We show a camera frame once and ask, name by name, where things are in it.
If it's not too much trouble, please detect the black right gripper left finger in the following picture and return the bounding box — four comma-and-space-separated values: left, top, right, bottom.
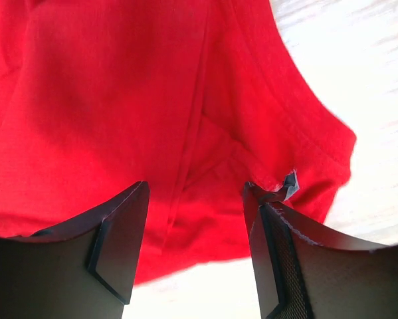
0, 181, 149, 319

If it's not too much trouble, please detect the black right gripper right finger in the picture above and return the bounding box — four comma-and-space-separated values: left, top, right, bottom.
243, 173, 398, 318

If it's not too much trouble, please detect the red t shirt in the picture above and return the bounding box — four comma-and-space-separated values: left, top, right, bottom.
0, 1, 355, 284

